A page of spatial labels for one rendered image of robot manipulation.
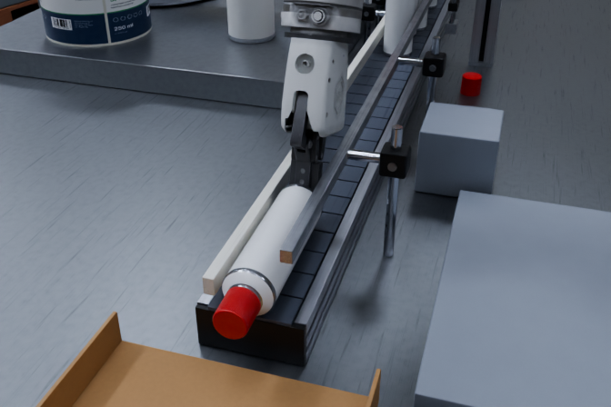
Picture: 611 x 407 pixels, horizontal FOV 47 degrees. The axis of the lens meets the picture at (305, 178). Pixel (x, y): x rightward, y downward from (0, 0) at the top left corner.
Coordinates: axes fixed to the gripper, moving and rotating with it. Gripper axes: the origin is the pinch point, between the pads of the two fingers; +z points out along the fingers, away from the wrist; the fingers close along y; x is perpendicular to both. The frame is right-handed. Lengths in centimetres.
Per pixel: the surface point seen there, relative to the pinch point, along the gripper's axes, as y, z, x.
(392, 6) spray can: 49, -22, 1
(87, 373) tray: -21.2, 16.7, 12.8
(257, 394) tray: -18.0, 16.7, -2.4
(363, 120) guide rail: 7.8, -6.3, -4.2
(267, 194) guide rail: -1.8, 2.1, 3.6
